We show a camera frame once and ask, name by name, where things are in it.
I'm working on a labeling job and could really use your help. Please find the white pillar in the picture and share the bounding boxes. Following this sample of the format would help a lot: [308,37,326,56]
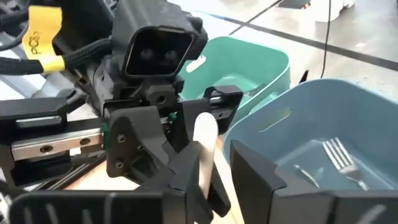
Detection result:
[313,0,357,22]

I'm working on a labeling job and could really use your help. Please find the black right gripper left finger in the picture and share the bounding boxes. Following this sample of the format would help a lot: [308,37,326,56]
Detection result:
[8,189,187,224]

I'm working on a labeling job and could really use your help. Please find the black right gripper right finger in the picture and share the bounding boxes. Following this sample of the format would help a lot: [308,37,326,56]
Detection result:
[229,139,398,224]

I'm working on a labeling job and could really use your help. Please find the white handled fork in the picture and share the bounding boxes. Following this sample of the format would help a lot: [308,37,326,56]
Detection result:
[192,111,219,200]

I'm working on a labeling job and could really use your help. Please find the orange handled fork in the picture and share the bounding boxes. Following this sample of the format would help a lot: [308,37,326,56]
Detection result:
[322,136,371,191]

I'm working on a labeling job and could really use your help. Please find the black braided cable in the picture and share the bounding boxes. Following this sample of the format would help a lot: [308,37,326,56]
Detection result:
[0,37,113,75]

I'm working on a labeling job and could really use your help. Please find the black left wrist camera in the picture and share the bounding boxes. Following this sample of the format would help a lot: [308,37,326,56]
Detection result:
[111,0,208,85]

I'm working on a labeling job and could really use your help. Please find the green plastic bin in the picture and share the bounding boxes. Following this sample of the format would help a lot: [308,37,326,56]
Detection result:
[178,35,292,125]

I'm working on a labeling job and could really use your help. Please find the black floor cable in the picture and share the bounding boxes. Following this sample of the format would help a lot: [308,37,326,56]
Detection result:
[320,0,332,79]

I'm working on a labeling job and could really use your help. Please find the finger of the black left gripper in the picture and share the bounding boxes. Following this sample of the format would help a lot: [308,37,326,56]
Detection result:
[170,99,233,223]
[106,105,175,189]

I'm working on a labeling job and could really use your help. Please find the yellow cable label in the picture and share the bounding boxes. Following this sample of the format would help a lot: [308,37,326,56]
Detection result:
[21,5,67,74]

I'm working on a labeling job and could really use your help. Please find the blue plastic bin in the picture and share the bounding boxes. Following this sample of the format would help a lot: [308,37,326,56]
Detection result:
[222,77,398,192]

